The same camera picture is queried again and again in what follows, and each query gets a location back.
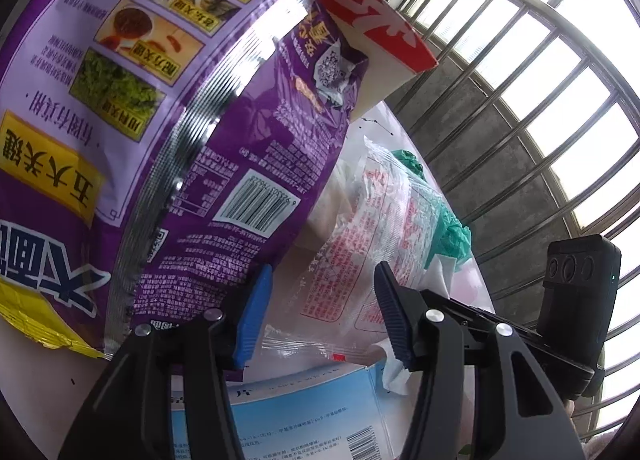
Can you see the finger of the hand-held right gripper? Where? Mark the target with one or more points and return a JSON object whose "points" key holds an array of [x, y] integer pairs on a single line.
{"points": [[550, 351]]}

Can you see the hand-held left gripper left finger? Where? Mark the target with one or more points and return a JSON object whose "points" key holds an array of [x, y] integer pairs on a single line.
{"points": [[252, 320]]}

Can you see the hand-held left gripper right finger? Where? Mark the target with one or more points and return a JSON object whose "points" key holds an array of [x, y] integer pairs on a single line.
{"points": [[395, 320]]}

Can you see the white tissue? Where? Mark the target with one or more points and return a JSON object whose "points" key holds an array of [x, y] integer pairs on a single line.
{"points": [[442, 275]]}

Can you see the clear red-print plastic wrapper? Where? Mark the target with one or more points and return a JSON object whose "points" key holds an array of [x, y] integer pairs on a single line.
{"points": [[350, 260]]}

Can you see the green plastic bag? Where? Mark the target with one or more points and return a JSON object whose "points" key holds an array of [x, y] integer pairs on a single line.
{"points": [[452, 235]]}

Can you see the blue and white box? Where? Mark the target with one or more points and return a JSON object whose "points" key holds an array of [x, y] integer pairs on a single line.
{"points": [[310, 420]]}

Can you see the purple noodle packet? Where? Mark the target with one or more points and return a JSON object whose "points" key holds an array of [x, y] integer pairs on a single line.
{"points": [[150, 139]]}

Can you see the red and white carton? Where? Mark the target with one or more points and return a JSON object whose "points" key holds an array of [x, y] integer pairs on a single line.
{"points": [[370, 24]]}

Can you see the metal balcony railing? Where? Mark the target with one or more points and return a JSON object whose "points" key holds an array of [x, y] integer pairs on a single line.
{"points": [[525, 139]]}

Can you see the pink balloon-print tablecloth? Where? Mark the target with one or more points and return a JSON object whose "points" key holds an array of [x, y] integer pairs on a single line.
{"points": [[45, 390]]}

